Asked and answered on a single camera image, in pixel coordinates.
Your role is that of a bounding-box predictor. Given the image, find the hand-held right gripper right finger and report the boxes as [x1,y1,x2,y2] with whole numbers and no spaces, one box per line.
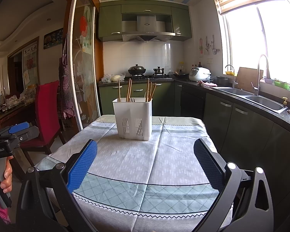
[193,138,275,232]

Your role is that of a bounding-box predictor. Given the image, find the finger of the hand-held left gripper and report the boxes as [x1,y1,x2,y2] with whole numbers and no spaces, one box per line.
[0,122,31,136]
[14,126,40,141]

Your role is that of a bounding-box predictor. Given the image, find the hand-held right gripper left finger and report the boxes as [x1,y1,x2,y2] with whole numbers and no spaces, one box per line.
[16,139,98,232]

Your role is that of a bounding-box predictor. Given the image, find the white plastic utensil holder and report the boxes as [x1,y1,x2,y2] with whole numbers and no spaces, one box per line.
[112,97,152,141]

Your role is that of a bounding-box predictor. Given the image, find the person's left hand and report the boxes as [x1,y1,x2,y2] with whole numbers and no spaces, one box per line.
[0,155,14,194]

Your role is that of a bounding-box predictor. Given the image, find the cluttered dining table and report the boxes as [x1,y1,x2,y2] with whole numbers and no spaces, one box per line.
[0,86,37,127]

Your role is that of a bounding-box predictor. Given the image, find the red covered chair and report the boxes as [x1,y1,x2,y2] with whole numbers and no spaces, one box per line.
[20,80,66,155]

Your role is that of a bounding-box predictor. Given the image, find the dark base cabinets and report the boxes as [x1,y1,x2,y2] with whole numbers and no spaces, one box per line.
[173,81,290,223]

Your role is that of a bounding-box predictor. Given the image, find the checked apron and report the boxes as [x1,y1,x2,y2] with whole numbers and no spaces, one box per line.
[58,34,76,119]

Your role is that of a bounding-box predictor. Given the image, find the patterned tablecloth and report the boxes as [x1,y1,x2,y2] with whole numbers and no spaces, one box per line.
[34,115,233,232]

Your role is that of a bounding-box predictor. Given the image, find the white calligraphy poster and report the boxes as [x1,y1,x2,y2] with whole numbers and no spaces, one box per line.
[22,41,39,85]

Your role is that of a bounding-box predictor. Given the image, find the green base cabinets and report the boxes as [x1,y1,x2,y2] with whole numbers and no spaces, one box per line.
[99,81,176,117]

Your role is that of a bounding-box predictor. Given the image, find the pink cloth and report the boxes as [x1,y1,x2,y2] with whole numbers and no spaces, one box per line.
[197,80,218,88]

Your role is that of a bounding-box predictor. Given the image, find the dark cooking pot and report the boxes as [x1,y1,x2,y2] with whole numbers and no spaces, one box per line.
[215,76,233,87]

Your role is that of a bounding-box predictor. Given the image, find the flowered glass sliding door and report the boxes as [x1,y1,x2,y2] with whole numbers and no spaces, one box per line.
[67,0,105,131]

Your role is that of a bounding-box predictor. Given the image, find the small steel faucet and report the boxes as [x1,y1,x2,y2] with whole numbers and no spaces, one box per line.
[225,64,238,89]

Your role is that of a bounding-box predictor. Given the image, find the white rice cooker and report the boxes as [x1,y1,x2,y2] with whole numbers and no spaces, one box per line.
[189,67,211,82]

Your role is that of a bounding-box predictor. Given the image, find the tall steel faucet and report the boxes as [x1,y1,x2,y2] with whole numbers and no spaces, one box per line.
[251,54,270,96]

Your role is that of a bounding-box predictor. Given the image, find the black frying pan with lid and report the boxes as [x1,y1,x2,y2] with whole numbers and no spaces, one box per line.
[172,69,190,78]

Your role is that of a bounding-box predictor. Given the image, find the white plastic bag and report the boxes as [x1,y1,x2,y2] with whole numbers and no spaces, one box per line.
[101,73,126,83]

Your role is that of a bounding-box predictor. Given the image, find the wooden cutting board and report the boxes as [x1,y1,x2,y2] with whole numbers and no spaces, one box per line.
[235,67,264,92]

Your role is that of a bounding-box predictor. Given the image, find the gas stove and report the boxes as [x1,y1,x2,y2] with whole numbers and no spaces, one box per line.
[125,74,173,80]

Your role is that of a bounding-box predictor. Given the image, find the green drain basket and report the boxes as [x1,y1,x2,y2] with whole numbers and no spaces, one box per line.
[262,77,290,90]

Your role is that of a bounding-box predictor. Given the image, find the black wok with lid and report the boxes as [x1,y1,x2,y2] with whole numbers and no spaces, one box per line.
[128,64,147,76]

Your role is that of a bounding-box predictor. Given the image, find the hanging kitchen tools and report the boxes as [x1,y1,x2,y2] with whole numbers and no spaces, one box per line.
[199,35,219,55]

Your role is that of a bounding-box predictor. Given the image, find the window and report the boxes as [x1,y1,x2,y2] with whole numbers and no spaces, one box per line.
[213,0,290,85]

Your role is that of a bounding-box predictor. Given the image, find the steel range hood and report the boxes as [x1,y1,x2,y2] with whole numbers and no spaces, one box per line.
[121,14,176,42]

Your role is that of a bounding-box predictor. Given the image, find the dark wall poster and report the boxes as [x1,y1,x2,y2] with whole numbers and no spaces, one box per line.
[43,27,64,49]

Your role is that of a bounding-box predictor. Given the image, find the green wall cabinets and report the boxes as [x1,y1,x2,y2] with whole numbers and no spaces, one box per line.
[98,1,193,42]

